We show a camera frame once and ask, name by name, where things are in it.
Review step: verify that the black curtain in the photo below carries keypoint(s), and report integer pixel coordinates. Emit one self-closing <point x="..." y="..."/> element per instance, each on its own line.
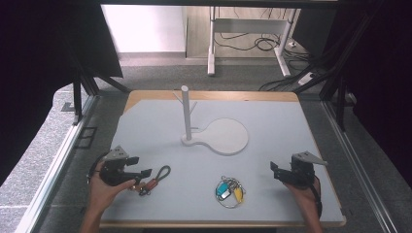
<point x="42" y="71"/>
<point x="382" y="81"/>

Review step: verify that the wooden table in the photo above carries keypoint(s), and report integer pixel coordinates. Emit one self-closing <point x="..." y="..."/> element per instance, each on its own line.
<point x="226" y="95"/>

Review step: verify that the aluminium rail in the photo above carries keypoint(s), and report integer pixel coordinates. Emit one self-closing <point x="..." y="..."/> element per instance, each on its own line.
<point x="356" y="168"/>
<point x="51" y="174"/>

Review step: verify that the grey table mat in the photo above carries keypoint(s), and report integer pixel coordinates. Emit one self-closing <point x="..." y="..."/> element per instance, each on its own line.
<point x="181" y="200"/>

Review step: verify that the person's right hand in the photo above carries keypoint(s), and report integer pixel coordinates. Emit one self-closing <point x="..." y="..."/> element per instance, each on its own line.
<point x="302" y="195"/>

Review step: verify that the white power strip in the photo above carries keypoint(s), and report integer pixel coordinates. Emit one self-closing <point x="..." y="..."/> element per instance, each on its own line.
<point x="306" y="78"/>

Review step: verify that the white key holder stand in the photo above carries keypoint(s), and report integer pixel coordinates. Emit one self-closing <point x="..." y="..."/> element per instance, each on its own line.
<point x="186" y="110"/>

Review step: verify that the black metal stand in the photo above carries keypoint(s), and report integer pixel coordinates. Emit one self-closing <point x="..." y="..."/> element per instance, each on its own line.
<point x="77" y="97"/>
<point x="338" y="93"/>

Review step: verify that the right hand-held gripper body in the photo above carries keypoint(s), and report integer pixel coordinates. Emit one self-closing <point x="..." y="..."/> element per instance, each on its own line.
<point x="301" y="173"/>

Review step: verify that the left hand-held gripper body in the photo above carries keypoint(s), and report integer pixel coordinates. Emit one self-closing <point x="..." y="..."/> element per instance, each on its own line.
<point x="113" y="168"/>

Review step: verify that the white desk frame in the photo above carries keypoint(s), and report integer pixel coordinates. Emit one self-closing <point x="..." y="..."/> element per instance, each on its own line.
<point x="246" y="26"/>

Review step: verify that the person's left hand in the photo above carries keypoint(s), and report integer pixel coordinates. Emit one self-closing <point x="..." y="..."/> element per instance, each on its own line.
<point x="105" y="194"/>

